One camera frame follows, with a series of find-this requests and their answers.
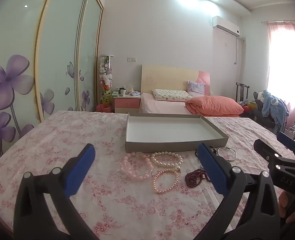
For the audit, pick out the plush toy display tube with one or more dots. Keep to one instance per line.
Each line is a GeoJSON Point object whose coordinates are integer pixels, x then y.
{"type": "Point", "coordinates": [106, 72]}

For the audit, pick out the grey cardboard box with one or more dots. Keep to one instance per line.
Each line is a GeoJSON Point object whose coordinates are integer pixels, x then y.
{"type": "Point", "coordinates": [167, 130]}

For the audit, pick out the air conditioner pipe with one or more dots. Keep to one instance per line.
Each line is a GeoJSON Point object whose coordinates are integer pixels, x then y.
{"type": "Point", "coordinates": [235, 50]}

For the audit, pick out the blue cloth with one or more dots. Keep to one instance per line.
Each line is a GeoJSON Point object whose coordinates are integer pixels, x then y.
{"type": "Point", "coordinates": [135, 93]}

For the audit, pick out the purple patterned pillow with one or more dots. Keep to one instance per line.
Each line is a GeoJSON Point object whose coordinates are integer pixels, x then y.
{"type": "Point", "coordinates": [196, 88]}

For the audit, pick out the beige and pink headboard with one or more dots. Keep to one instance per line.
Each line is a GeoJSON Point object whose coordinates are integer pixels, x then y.
{"type": "Point", "coordinates": [162, 77]}

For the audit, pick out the person's right hand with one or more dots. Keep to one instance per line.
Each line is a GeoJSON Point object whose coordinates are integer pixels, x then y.
{"type": "Point", "coordinates": [285, 205]}

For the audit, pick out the dark office chair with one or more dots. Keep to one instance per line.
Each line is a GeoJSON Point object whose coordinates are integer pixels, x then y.
{"type": "Point", "coordinates": [258, 115]}

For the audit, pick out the floral sliding door wardrobe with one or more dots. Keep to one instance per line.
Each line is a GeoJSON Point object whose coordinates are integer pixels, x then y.
{"type": "Point", "coordinates": [62, 42]}

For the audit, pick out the white plush toy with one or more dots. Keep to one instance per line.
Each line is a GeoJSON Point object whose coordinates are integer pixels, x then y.
{"type": "Point", "coordinates": [260, 96]}

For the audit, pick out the pink floral cloth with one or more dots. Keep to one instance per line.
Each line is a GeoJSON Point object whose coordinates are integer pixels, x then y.
{"type": "Point", "coordinates": [100, 135]}

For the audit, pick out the pink curtain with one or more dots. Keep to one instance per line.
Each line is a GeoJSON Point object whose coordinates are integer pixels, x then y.
{"type": "Point", "coordinates": [287, 67]}

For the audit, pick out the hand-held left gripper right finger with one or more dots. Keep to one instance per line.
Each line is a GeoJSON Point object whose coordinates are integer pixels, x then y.
{"type": "Point", "coordinates": [210, 167]}

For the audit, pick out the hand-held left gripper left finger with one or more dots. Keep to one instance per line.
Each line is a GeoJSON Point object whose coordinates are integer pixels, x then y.
{"type": "Point", "coordinates": [80, 170]}

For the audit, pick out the folded orange duvet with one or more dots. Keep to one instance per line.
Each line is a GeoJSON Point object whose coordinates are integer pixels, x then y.
{"type": "Point", "coordinates": [212, 105]}

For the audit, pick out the white wall switch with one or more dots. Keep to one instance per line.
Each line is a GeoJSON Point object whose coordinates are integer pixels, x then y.
{"type": "Point", "coordinates": [131, 59]}

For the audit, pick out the tissue box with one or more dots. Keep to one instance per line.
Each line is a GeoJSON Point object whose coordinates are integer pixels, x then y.
{"type": "Point", "coordinates": [130, 89]}

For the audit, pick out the blue plush garment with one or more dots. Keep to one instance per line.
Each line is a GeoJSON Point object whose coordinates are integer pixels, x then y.
{"type": "Point", "coordinates": [275, 110]}

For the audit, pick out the red trash bin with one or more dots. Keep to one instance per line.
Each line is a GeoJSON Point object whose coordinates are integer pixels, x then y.
{"type": "Point", "coordinates": [103, 108]}

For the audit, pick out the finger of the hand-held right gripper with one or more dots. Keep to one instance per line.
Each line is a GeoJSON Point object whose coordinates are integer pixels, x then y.
{"type": "Point", "coordinates": [265, 150]}
{"type": "Point", "coordinates": [286, 140]}

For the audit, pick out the dark wooden chair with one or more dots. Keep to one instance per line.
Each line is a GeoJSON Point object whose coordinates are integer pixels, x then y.
{"type": "Point", "coordinates": [241, 90]}

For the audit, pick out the white air conditioner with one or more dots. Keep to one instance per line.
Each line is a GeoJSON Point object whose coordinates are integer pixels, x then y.
{"type": "Point", "coordinates": [225, 26]}

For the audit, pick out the white metal rack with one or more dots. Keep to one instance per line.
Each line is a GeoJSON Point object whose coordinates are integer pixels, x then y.
{"type": "Point", "coordinates": [292, 130]}

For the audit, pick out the bed with pink sheet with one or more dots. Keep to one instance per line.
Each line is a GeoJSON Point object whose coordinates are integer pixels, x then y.
{"type": "Point", "coordinates": [162, 106]}

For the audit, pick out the pink nightstand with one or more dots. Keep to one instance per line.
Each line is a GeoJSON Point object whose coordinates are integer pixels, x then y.
{"type": "Point", "coordinates": [126, 103]}

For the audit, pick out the colourful toy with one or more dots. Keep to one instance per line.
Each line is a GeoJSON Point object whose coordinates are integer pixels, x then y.
{"type": "Point", "coordinates": [249, 107]}

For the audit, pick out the white mug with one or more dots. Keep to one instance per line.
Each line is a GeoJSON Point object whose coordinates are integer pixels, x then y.
{"type": "Point", "coordinates": [122, 92]}

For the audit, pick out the yellow green plush toy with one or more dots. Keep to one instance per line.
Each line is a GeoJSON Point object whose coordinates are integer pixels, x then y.
{"type": "Point", "coordinates": [106, 97]}

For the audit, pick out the printed white pillow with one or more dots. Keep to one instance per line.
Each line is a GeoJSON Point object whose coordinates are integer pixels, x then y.
{"type": "Point", "coordinates": [171, 95]}

